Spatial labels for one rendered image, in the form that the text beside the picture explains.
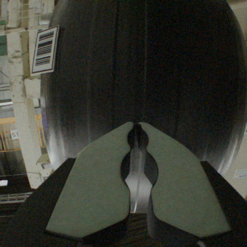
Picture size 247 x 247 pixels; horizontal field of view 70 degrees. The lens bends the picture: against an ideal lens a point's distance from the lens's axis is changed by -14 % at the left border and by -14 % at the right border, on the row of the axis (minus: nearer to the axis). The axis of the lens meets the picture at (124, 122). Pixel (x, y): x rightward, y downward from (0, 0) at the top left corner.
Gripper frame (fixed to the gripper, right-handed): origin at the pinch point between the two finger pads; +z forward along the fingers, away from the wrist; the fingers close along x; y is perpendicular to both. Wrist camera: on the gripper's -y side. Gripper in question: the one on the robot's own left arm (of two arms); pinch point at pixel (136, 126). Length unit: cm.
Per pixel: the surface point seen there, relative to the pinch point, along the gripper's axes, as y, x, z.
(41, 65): -0.8, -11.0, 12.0
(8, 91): 297, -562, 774
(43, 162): 61, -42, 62
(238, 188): 36, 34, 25
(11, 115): 250, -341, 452
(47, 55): -2.1, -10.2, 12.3
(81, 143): 7.3, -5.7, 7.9
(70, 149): 8.5, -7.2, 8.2
